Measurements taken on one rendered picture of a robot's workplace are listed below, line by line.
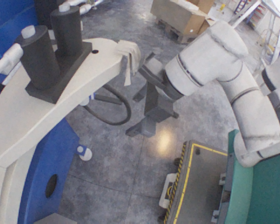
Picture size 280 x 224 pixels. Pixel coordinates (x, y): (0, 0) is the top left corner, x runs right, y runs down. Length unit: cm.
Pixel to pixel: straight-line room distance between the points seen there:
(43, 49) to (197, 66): 27
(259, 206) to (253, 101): 53
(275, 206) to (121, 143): 107
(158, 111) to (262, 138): 22
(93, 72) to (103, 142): 81
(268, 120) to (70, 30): 44
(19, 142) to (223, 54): 42
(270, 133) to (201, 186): 67
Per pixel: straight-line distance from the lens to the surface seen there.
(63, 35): 33
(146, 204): 110
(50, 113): 31
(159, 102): 28
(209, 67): 25
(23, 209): 64
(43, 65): 27
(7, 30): 46
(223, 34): 24
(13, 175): 43
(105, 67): 35
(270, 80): 56
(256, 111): 30
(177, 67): 26
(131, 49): 40
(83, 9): 52
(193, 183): 87
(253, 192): 75
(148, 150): 111
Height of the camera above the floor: 105
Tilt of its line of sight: 60 degrees down
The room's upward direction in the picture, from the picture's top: 21 degrees clockwise
